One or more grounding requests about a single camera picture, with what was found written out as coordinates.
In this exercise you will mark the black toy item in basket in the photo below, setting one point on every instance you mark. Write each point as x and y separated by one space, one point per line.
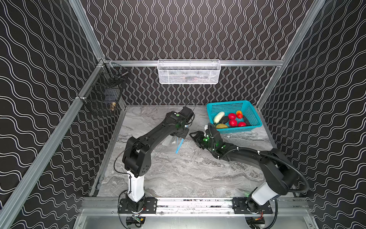
246 121

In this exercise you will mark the yellow toy potato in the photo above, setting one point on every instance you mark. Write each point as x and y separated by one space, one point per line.
221 126

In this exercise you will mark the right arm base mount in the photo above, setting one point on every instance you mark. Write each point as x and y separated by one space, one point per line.
246 205

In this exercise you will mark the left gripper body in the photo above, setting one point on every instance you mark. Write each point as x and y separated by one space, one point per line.
182 131

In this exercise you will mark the red toy tomato upper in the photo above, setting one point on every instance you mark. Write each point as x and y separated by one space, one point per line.
232 116

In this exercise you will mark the red toy tomato lower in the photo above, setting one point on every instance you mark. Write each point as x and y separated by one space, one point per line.
233 123

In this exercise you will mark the black wire wall basket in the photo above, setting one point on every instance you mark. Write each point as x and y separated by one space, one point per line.
103 98

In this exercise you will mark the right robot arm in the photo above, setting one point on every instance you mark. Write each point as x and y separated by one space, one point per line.
280 174

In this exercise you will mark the teal plastic basket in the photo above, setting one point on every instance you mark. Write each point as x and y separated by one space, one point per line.
247 109

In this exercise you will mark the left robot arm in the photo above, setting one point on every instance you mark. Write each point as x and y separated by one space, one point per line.
137 154

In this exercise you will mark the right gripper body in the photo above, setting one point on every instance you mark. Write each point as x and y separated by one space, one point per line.
204 137

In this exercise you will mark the white mesh wall basket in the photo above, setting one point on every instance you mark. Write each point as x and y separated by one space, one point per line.
188 72

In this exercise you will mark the clear zip top bag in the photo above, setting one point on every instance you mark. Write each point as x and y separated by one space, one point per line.
172 144

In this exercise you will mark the orange red toy pepper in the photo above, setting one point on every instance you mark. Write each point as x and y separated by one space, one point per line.
239 114

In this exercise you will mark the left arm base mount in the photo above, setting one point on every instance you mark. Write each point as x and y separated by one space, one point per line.
137 206

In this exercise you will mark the dark toy eggplant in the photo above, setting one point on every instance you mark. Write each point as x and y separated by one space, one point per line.
224 120

